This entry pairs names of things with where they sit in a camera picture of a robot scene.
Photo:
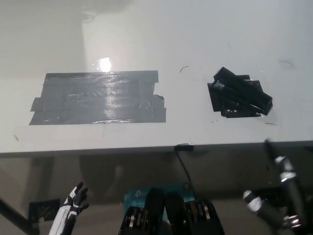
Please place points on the large grey duct tape patch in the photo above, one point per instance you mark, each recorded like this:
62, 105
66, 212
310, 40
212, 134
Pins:
97, 98

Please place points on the teal router box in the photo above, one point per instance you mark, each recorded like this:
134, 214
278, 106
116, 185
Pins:
137, 195

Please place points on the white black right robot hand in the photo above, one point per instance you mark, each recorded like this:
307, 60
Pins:
288, 178

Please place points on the black stapler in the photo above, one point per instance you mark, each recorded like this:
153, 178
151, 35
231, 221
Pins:
240, 91

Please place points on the black tape spot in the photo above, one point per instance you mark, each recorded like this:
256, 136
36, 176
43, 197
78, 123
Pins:
221, 106

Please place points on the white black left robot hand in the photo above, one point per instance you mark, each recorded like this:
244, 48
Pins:
69, 208

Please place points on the black table leg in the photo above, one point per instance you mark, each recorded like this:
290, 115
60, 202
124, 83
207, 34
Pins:
17, 215

